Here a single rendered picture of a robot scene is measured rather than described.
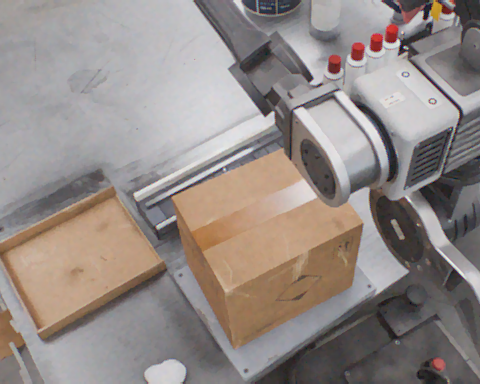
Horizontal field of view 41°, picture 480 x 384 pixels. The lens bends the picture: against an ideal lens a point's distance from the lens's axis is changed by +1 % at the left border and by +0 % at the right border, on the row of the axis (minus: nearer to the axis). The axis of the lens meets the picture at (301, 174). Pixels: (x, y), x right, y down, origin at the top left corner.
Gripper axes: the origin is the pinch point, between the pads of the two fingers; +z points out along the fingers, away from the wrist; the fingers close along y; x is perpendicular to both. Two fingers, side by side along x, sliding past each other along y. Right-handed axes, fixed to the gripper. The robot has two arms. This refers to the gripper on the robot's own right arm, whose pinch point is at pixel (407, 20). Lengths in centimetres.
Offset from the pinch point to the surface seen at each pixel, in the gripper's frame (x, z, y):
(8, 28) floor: -191, 102, 74
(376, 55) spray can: 8.3, -2.8, 18.2
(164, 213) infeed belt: 9, 14, 82
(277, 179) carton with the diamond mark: 31, -10, 64
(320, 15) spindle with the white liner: -19.6, 5.0, 14.6
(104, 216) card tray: -1, 19, 93
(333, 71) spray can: 7.8, -4.1, 31.7
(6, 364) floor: -26, 102, 137
